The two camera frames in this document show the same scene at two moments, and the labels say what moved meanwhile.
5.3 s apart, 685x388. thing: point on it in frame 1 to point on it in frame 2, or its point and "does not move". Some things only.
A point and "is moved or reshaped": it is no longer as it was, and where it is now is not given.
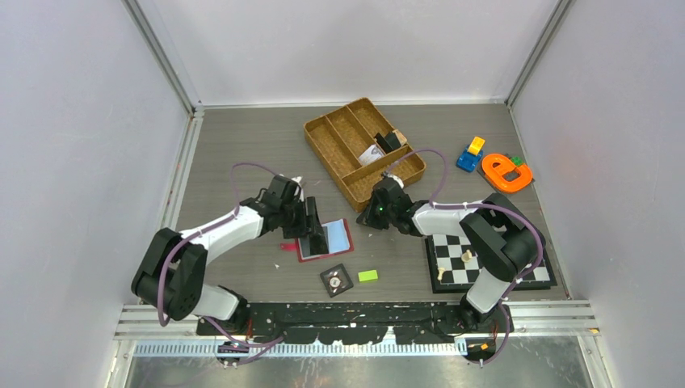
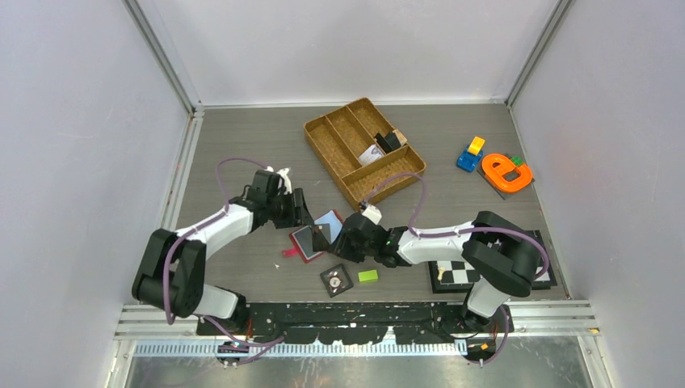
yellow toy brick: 476,145 does not move
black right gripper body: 378,217 to 347,248
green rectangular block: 367,276 does not move
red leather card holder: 339,240 is moved or reshaped
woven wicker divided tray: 357,146 does not move
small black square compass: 336,280 does not move
